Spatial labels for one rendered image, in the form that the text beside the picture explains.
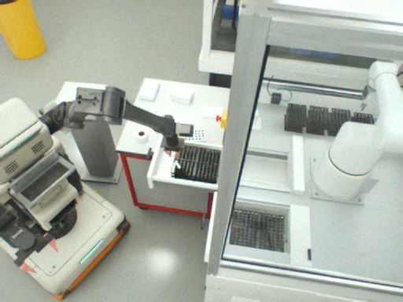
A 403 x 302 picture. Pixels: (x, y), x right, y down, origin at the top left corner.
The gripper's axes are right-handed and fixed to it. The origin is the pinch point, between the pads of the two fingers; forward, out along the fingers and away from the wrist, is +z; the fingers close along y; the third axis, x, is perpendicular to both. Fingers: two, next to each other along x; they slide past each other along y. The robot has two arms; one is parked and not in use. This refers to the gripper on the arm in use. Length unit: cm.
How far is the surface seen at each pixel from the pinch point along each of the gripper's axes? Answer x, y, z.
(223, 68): -84, -13, 5
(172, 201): -20, 12, 71
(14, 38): -169, 205, 43
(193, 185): 9.1, -10.4, 10.0
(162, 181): 9.2, 4.4, 9.0
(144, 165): -16.8, 24.4, 31.1
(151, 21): -271, 95, 69
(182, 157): -4.2, -2.6, 5.8
